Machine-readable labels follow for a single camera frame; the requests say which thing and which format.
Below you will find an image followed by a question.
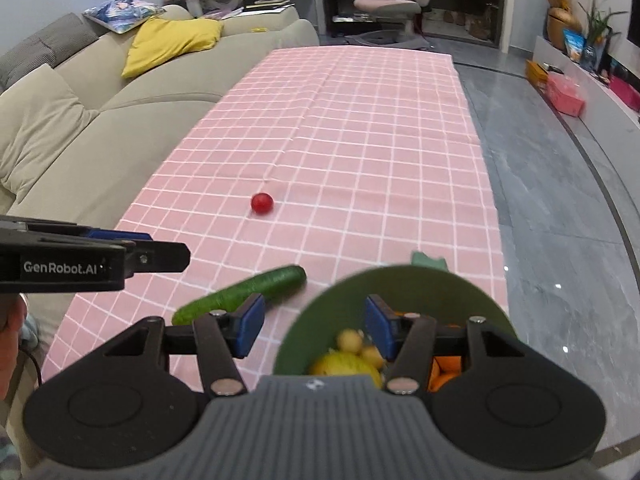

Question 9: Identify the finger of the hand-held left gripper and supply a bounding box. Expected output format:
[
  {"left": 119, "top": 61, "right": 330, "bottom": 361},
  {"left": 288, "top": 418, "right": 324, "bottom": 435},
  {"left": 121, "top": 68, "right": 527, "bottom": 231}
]
[
  {"left": 122, "top": 240, "right": 191, "bottom": 274},
  {"left": 22, "top": 224, "right": 153, "bottom": 242}
]

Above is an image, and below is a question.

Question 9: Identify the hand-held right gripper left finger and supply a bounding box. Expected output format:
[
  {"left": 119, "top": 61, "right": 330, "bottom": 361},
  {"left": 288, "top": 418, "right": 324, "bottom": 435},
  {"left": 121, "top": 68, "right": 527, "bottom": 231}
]
[{"left": 103, "top": 294, "right": 267, "bottom": 395}]

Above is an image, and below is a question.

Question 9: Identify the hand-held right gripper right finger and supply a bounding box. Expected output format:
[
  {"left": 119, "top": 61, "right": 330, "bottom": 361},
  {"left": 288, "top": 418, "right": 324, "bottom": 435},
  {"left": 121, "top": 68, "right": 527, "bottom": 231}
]
[{"left": 365, "top": 294, "right": 526, "bottom": 395}]

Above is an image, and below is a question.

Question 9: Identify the green cucumber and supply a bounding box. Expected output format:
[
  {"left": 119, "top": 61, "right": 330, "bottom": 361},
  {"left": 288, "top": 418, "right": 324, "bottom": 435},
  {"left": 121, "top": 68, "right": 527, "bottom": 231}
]
[{"left": 171, "top": 265, "right": 307, "bottom": 326}]

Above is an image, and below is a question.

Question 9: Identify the green plastic colander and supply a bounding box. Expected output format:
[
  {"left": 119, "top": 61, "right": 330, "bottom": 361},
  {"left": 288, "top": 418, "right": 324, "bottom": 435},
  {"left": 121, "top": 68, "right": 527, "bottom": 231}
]
[{"left": 272, "top": 251, "right": 518, "bottom": 393}]

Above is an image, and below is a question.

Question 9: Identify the yellow-green pear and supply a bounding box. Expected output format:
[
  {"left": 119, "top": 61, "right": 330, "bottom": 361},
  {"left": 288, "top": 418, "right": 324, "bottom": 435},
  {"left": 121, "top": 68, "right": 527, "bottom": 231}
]
[{"left": 309, "top": 351, "right": 383, "bottom": 389}]

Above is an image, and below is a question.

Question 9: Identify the orange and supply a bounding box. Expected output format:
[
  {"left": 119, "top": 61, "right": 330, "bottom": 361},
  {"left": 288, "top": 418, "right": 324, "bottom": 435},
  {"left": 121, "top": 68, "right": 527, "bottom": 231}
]
[{"left": 427, "top": 357, "right": 463, "bottom": 392}]

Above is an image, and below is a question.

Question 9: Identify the person's left hand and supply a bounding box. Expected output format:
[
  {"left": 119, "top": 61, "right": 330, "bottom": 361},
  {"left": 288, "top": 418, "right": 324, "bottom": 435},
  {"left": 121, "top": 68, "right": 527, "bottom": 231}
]
[{"left": 0, "top": 294, "right": 30, "bottom": 332}]

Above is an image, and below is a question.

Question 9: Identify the beige sofa cushion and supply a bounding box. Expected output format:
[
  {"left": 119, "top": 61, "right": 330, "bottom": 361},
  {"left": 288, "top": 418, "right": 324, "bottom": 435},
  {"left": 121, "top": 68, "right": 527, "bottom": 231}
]
[{"left": 0, "top": 63, "right": 101, "bottom": 202}]

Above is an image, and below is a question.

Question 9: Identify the beige sofa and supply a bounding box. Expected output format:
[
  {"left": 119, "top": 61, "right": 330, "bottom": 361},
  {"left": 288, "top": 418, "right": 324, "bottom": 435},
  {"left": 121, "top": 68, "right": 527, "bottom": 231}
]
[{"left": 0, "top": 5, "right": 321, "bottom": 411}]

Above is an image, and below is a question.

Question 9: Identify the pink checked tablecloth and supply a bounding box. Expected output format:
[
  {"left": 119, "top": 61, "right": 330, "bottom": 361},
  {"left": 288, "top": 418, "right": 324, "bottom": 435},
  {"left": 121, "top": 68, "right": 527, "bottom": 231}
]
[{"left": 41, "top": 46, "right": 511, "bottom": 396}]

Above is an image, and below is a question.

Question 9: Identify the yellow cushion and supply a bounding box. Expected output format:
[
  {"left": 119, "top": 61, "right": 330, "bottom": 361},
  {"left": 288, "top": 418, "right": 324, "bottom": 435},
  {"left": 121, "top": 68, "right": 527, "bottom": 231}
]
[{"left": 121, "top": 16, "right": 223, "bottom": 79}]

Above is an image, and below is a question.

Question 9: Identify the grey textured cushion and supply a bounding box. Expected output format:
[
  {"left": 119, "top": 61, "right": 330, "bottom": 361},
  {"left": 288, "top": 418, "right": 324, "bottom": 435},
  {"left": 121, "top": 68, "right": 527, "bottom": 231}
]
[{"left": 0, "top": 12, "right": 108, "bottom": 93}]

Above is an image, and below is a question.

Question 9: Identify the printed cushion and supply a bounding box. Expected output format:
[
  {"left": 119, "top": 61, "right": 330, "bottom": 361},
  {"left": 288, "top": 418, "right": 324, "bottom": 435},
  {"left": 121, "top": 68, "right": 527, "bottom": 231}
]
[{"left": 82, "top": 0, "right": 167, "bottom": 34}]

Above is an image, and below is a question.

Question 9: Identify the dark book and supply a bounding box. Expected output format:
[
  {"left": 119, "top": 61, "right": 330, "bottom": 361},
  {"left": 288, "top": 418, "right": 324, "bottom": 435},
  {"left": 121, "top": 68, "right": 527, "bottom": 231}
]
[{"left": 242, "top": 0, "right": 297, "bottom": 14}]

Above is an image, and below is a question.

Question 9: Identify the orange box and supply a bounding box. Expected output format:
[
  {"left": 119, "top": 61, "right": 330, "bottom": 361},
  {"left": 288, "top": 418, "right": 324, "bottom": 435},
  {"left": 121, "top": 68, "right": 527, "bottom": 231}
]
[{"left": 525, "top": 59, "right": 551, "bottom": 89}]

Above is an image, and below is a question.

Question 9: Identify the pink box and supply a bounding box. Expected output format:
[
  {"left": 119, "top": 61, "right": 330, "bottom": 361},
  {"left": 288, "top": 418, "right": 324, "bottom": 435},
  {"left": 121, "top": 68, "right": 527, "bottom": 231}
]
[{"left": 545, "top": 72, "right": 587, "bottom": 117}]

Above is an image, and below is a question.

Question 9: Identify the brown shoe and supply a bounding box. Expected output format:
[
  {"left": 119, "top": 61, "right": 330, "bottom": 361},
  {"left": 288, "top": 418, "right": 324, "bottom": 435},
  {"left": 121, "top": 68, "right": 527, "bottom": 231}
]
[{"left": 467, "top": 15, "right": 494, "bottom": 41}]

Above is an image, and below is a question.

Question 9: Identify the white low cabinet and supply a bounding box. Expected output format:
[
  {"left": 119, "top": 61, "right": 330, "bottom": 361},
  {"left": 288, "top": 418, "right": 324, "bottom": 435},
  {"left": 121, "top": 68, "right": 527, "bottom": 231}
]
[{"left": 530, "top": 35, "right": 640, "bottom": 133}]

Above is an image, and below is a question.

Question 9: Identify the pink office chair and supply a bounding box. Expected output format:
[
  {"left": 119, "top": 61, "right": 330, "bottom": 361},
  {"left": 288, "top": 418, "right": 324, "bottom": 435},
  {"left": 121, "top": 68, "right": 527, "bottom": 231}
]
[{"left": 332, "top": 0, "right": 438, "bottom": 49}]

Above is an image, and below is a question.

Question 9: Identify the pink package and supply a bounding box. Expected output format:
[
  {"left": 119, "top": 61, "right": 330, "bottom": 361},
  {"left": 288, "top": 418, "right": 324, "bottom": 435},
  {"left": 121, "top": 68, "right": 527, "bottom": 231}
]
[{"left": 607, "top": 75, "right": 640, "bottom": 114}]

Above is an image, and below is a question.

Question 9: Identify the blue snack bag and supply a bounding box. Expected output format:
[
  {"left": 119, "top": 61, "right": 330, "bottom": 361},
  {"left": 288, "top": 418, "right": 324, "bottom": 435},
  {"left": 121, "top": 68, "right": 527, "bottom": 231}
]
[{"left": 562, "top": 28, "right": 586, "bottom": 64}]

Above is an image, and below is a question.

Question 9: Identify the dark snack bag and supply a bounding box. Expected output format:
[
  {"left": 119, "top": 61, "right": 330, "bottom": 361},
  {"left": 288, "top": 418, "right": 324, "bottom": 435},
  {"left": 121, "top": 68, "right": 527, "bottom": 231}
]
[{"left": 580, "top": 42, "right": 611, "bottom": 74}]

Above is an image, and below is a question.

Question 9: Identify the brown vase with dried grass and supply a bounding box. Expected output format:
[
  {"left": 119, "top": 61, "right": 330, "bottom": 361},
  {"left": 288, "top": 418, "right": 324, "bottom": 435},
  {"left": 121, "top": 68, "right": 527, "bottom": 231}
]
[{"left": 540, "top": 0, "right": 584, "bottom": 52}]

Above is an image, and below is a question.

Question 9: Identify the green potted plant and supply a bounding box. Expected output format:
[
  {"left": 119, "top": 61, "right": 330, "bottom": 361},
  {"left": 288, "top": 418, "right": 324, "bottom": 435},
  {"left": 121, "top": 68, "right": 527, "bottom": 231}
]
[{"left": 577, "top": 0, "right": 629, "bottom": 47}]

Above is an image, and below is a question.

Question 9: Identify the black cable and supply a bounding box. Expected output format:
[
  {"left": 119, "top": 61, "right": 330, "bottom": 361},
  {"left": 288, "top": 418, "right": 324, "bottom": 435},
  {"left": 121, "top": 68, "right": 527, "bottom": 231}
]
[{"left": 20, "top": 345, "right": 44, "bottom": 387}]

